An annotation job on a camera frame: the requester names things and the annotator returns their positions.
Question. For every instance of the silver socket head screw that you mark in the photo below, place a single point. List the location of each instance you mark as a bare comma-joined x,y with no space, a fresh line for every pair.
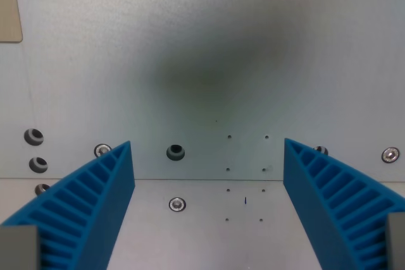
177,204
390,155
321,150
102,150

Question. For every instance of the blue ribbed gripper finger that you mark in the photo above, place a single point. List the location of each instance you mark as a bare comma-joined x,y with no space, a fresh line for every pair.
91,187
329,194

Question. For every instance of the beige wooden board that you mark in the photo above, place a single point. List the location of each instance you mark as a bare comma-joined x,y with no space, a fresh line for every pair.
9,7

